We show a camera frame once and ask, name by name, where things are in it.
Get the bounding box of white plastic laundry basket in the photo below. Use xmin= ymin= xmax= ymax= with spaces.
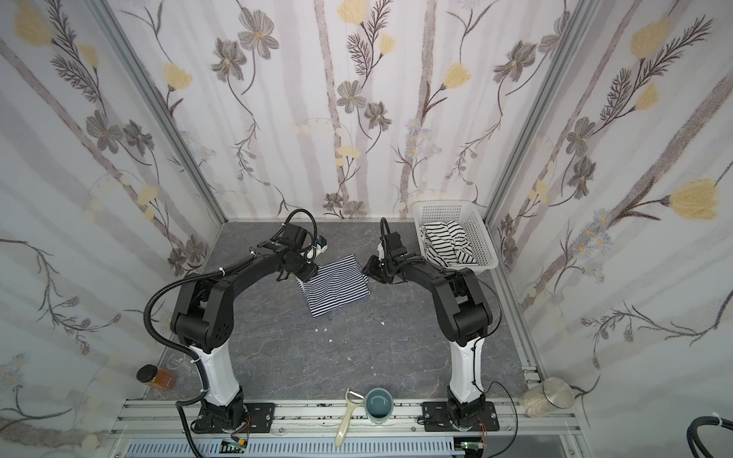
xmin=412 ymin=200 xmax=499 ymax=273

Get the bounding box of aluminium mounting rail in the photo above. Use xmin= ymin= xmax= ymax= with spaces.
xmin=105 ymin=397 xmax=591 ymax=458

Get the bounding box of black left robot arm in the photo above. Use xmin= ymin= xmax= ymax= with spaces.
xmin=171 ymin=223 xmax=328 ymax=433

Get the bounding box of amber spice jar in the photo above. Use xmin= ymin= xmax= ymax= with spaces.
xmin=136 ymin=364 xmax=178 ymax=390

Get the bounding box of black corrugated left cable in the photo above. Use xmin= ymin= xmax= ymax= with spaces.
xmin=142 ymin=207 xmax=320 ymax=458

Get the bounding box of clear wine glass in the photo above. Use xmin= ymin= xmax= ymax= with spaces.
xmin=163 ymin=351 xmax=196 ymax=374

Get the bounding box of clear glass jar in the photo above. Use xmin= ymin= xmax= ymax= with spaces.
xmin=519 ymin=377 xmax=575 ymax=418

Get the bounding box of blue white striped tank top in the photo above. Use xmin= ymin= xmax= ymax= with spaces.
xmin=298 ymin=255 xmax=370 ymax=318

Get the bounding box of cream handled peeler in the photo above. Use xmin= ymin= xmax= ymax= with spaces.
xmin=334 ymin=389 xmax=366 ymax=448

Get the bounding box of black white striped tank top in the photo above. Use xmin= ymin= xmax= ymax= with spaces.
xmin=420 ymin=221 xmax=476 ymax=267

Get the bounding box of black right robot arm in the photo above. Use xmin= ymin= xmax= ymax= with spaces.
xmin=363 ymin=227 xmax=494 ymax=431

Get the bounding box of teal ceramic cup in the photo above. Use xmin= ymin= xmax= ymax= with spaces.
xmin=364 ymin=387 xmax=394 ymax=425

